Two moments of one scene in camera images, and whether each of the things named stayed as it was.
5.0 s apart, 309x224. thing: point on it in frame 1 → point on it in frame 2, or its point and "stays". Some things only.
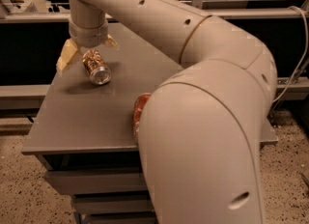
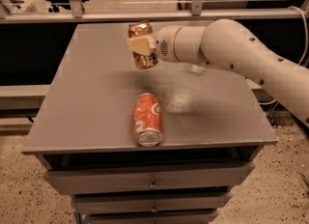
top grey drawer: (96, 182) stays
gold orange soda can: (96, 67) → (143, 29)
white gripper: (87, 37) → (164, 44)
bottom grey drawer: (123, 217) stays
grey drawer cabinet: (87, 137) stays
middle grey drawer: (103, 203) stays
